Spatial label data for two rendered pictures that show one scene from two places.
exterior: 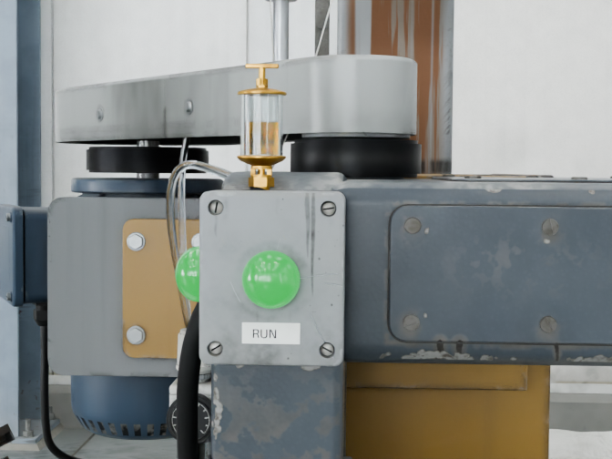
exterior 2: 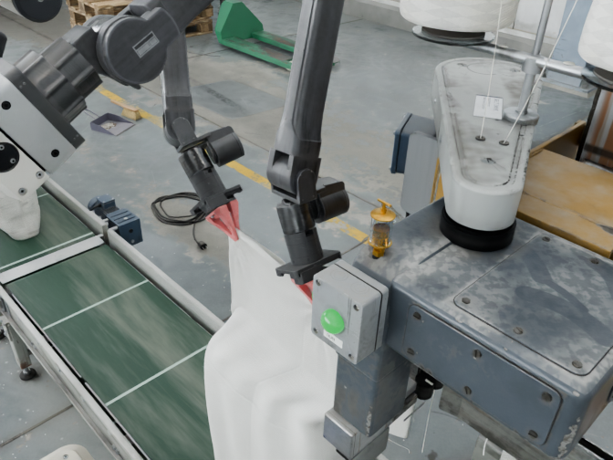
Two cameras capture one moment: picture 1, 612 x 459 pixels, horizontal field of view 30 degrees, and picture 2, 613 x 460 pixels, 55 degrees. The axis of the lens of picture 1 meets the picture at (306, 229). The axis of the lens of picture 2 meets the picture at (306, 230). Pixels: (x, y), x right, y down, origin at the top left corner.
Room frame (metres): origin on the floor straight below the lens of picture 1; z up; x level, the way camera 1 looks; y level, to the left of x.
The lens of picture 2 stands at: (0.19, -0.30, 1.74)
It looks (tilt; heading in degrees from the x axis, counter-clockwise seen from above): 33 degrees down; 43
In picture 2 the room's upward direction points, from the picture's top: 2 degrees clockwise
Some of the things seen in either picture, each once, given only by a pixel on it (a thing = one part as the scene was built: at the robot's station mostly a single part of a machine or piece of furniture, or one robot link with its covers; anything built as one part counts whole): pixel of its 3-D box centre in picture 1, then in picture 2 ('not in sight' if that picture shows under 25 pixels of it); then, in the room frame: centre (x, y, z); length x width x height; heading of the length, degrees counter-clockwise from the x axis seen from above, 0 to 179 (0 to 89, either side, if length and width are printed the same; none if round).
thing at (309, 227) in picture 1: (274, 275); (348, 311); (0.61, 0.02, 1.28); 0.08 x 0.05 x 0.09; 88
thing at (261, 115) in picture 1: (261, 125); (381, 228); (0.67, 0.03, 1.37); 0.03 x 0.02 x 0.03; 88
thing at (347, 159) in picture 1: (355, 158); (477, 224); (0.79, -0.03, 1.35); 0.09 x 0.09 x 0.03
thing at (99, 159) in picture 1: (147, 162); not in sight; (1.13, 0.16, 1.35); 0.12 x 0.12 x 0.04
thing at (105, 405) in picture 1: (147, 303); not in sight; (1.13, 0.16, 1.21); 0.15 x 0.15 x 0.25
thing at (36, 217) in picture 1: (42, 265); (415, 151); (1.09, 0.25, 1.25); 0.10 x 0.08 x 0.12; 23
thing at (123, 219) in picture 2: not in sight; (109, 218); (1.19, 1.78, 0.35); 0.30 x 0.15 x 0.15; 88
